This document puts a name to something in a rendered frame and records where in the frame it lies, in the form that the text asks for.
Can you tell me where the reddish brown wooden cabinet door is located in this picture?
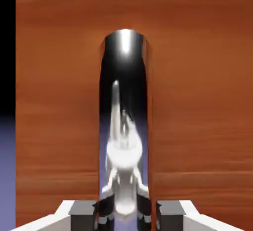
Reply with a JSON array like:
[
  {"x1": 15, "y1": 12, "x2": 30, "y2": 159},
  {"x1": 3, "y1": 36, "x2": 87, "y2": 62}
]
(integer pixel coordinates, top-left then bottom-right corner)
[{"x1": 15, "y1": 0, "x2": 253, "y2": 231}]

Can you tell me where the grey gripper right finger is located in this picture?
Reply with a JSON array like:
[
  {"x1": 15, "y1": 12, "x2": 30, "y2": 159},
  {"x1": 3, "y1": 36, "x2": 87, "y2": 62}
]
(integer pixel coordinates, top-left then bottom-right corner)
[{"x1": 155, "y1": 199, "x2": 245, "y2": 231}]

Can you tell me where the curved shiny metal handle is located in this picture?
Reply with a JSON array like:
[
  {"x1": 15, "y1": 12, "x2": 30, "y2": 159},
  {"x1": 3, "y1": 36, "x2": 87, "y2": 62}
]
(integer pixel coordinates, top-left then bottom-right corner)
[{"x1": 98, "y1": 29, "x2": 153, "y2": 231}]

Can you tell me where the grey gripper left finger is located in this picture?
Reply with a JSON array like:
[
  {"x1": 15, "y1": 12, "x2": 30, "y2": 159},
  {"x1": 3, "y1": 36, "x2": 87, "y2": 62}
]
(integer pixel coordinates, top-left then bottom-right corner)
[{"x1": 10, "y1": 199, "x2": 99, "y2": 231}]

